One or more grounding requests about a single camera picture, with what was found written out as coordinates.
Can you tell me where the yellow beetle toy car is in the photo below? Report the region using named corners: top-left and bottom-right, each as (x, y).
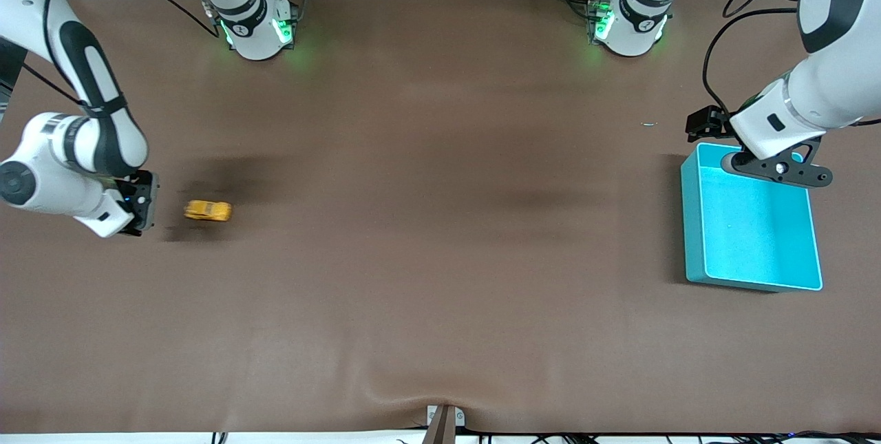
top-left (184, 200), bottom-right (233, 223)

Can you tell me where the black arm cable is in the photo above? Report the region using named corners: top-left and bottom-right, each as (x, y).
top-left (21, 0), bottom-right (104, 114)

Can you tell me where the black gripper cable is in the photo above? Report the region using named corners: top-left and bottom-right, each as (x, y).
top-left (702, 7), bottom-right (803, 114)

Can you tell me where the teal plastic bin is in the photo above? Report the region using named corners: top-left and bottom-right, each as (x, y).
top-left (681, 142), bottom-right (824, 293)

